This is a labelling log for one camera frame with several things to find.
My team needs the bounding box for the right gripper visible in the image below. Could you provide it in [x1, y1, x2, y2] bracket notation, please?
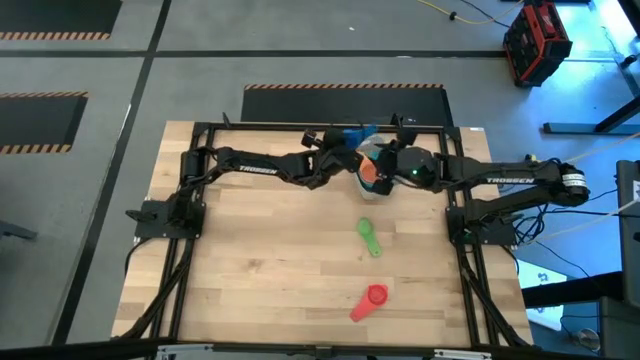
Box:
[371, 127, 446, 198]

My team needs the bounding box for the orange measuring cup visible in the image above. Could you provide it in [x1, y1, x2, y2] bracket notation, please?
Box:
[360, 154, 382, 184]

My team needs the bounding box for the red black toolbox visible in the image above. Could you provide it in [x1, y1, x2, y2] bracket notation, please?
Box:
[502, 0, 574, 89]

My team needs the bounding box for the dark chair leg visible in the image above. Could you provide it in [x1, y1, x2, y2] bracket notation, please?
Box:
[0, 219, 39, 242]

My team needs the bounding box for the black cable bundle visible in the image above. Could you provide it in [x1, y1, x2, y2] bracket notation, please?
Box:
[509, 189, 640, 281]

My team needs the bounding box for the black striped-edge floor mat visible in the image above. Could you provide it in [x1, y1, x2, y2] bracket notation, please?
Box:
[240, 83, 454, 127]
[0, 0, 124, 41]
[0, 91, 90, 155]

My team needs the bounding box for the blue measuring cup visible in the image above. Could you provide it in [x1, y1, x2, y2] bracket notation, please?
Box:
[341, 124, 380, 152]

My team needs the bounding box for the black frame beam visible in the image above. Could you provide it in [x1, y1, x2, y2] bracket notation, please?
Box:
[0, 338, 640, 360]

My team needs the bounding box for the black aluminium rig frame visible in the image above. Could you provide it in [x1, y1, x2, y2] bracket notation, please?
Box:
[112, 112, 535, 354]

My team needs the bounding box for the red measuring cup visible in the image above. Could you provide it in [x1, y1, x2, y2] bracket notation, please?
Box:
[348, 283, 390, 324]

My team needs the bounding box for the yellow floor cable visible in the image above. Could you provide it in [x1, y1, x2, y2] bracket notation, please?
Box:
[416, 0, 525, 26]

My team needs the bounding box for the green measuring cup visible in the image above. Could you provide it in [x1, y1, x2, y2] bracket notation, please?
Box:
[355, 217, 384, 259]

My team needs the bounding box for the white floor cable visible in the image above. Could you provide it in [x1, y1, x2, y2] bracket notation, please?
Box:
[552, 130, 640, 167]
[534, 198, 640, 242]

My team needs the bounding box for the grey cabinet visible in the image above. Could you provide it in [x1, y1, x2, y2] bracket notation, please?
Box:
[615, 159, 640, 309]

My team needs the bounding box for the black desk leg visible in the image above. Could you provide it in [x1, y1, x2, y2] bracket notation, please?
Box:
[543, 94, 640, 136]
[519, 272, 626, 309]

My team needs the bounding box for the white plastic basket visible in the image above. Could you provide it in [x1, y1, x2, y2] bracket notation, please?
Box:
[352, 133, 402, 202]

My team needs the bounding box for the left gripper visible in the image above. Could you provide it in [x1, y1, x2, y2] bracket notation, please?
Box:
[299, 128, 365, 190]

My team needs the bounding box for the small round grey object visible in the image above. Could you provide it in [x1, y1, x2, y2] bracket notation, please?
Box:
[578, 328, 602, 352]

